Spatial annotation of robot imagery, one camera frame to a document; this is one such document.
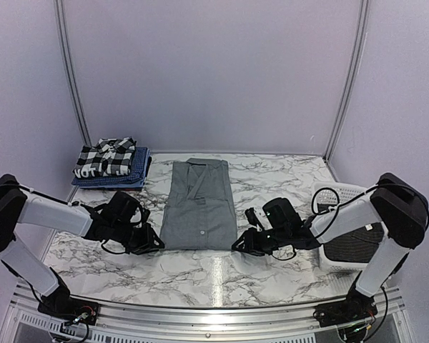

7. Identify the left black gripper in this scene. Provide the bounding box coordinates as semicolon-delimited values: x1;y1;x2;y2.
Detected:
111;219;164;255

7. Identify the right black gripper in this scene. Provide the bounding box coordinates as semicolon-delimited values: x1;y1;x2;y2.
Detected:
232;227;290;257

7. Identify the grey long sleeve shirt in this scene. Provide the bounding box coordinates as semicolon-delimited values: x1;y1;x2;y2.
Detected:
160;158;237;251

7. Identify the blue shirt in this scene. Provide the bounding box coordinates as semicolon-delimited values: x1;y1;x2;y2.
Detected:
71;146;151;188

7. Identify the black white plaid shirt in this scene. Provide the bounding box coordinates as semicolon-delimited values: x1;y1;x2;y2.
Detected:
73;137;136;179

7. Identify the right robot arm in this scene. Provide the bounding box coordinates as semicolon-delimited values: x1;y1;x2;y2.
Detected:
232;173;429;320

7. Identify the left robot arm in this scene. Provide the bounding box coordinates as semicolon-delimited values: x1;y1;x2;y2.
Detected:
0;174;165;318

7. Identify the white plastic laundry basket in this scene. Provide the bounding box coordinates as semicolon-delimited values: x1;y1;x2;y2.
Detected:
311;182;388;273

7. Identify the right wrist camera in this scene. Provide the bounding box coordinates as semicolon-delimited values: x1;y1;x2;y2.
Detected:
262;197;303;232

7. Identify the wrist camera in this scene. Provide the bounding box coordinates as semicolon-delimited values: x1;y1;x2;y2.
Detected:
262;197;303;232
105;191;143;223

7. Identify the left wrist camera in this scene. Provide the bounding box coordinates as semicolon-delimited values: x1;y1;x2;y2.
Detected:
105;191;143;223

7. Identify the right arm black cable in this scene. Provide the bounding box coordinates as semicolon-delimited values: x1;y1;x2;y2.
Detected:
271;180;429;322

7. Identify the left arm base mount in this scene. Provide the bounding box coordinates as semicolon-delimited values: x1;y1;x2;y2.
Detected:
38;293;99;326

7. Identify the aluminium front frame rail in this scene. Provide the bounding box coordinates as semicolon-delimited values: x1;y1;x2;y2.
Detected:
6;282;407;343

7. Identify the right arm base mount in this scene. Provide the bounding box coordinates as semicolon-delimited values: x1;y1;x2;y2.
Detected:
313;297;378;327

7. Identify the right aluminium corner post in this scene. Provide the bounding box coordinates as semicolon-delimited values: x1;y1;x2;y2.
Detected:
323;0;371;164

